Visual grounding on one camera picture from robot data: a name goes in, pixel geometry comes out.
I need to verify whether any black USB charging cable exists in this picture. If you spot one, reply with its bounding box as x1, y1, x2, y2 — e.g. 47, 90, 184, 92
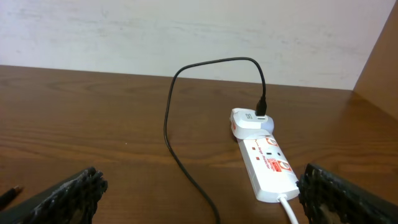
163, 57, 268, 224

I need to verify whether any white USB charger adapter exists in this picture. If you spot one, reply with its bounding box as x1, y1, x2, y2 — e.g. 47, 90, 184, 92
229, 108, 274, 140

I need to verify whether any white power strip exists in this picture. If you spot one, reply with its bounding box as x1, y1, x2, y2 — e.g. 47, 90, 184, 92
238, 135, 299, 203

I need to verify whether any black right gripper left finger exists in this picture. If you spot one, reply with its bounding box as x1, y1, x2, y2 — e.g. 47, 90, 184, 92
1, 167, 108, 224

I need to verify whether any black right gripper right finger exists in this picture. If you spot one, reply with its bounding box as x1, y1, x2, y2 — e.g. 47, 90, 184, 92
296, 164, 397, 224

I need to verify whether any white power strip cord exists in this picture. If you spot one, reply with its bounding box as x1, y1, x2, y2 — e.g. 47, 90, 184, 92
277, 194, 300, 224

